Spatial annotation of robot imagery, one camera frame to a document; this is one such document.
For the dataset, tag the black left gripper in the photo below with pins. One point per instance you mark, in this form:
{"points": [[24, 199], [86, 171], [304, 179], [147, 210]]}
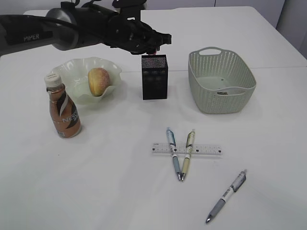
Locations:
{"points": [[134, 36]]}

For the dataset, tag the sugared bread roll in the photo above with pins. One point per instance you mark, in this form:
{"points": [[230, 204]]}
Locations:
{"points": [[98, 80]]}

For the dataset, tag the brown coffee bottle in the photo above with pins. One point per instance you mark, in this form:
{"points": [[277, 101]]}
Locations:
{"points": [[63, 110]]}

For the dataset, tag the blue grey pen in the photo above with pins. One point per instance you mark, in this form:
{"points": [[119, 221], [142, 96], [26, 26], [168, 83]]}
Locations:
{"points": [[173, 150]]}

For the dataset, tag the transparent plastic ruler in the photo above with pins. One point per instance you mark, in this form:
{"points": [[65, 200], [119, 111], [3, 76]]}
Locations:
{"points": [[197, 149]]}

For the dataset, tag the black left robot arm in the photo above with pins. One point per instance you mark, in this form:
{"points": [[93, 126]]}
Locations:
{"points": [[70, 27]]}

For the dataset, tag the black mesh pen holder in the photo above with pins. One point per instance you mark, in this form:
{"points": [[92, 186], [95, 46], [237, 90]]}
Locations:
{"points": [[154, 77]]}

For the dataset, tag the pale green glass plate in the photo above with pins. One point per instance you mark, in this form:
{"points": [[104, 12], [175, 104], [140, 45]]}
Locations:
{"points": [[74, 75]]}

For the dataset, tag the pale green plastic basket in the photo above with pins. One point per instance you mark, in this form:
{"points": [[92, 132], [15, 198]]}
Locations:
{"points": [[222, 72]]}

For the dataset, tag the beige pen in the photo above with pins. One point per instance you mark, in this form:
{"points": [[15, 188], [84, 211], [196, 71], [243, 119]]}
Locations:
{"points": [[189, 149]]}

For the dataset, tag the white grey pen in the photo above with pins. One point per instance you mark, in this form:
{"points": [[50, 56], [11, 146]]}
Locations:
{"points": [[235, 185]]}

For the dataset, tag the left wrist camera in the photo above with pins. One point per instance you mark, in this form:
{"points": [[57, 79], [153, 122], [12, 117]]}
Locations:
{"points": [[129, 8]]}

